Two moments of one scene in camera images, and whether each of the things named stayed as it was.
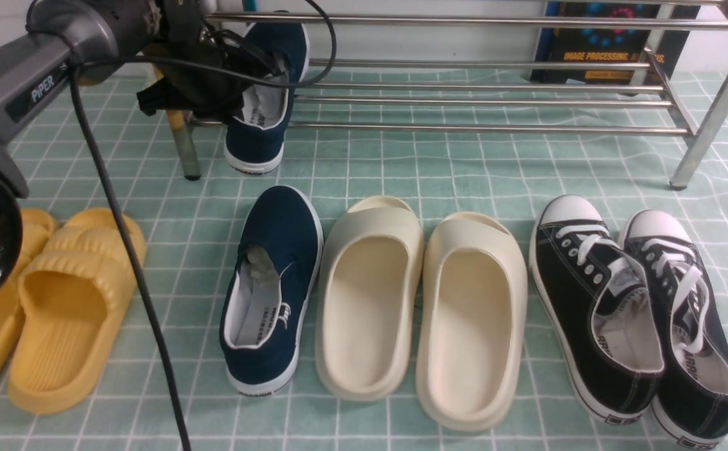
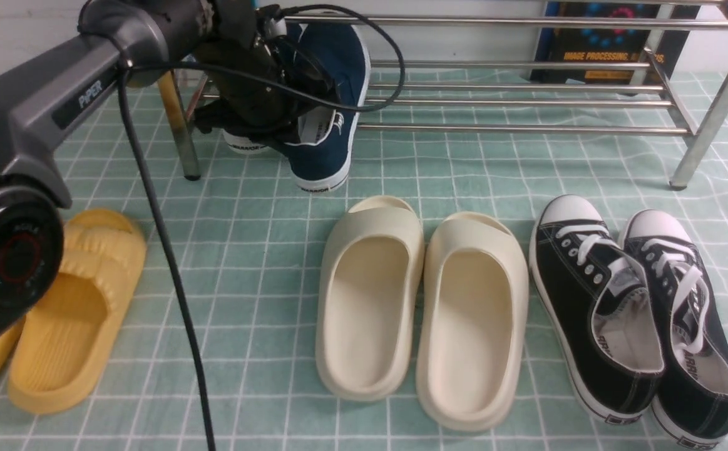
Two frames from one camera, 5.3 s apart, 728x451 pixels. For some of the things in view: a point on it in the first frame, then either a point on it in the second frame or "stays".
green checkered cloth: (495, 143) stays
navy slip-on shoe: (271, 292) to (340, 56)
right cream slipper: (473, 323) stays
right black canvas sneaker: (702, 394) stays
